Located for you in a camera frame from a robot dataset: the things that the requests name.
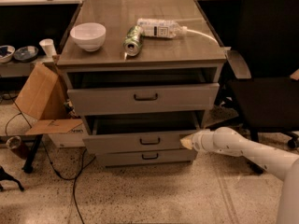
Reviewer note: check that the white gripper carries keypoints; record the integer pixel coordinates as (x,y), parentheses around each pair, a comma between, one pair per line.
(197,142)

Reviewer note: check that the grey drawer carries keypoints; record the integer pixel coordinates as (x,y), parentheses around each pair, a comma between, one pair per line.
(107,93)
(141,132)
(146,157)

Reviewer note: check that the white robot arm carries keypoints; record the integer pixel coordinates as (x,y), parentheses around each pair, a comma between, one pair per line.
(282,164)

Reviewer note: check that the grey top drawer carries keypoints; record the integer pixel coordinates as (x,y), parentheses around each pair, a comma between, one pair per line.
(107,93)

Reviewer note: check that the grey bottom drawer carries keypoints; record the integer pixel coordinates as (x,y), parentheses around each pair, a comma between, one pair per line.
(146,157)

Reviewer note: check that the grey drawer cabinet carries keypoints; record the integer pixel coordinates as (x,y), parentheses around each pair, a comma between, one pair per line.
(197,51)

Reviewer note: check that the green soda can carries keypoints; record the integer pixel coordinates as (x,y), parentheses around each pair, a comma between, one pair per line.
(133,41)

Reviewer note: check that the clear plastic water bottle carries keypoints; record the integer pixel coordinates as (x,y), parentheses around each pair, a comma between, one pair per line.
(161,28)

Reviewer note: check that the white ceramic bowl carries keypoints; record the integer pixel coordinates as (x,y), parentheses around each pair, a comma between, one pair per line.
(89,36)

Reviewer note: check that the open cardboard box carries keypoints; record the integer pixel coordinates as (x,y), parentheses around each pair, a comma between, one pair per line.
(43,98)

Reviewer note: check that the black stand leg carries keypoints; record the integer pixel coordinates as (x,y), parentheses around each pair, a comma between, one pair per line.
(28,166)

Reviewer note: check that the white paper cup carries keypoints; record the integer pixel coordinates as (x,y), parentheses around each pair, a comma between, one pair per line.
(48,46)

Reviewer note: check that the brown cup on floor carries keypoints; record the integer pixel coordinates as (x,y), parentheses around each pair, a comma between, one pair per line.
(16,145)

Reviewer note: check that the low grey side shelf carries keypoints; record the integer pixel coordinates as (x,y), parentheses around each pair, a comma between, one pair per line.
(19,69)

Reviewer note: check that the black object at left edge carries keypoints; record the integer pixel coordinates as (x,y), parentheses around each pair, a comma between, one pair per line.
(4,176)

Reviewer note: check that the blue white small bowl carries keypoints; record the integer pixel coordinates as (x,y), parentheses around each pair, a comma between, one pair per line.
(6,53)

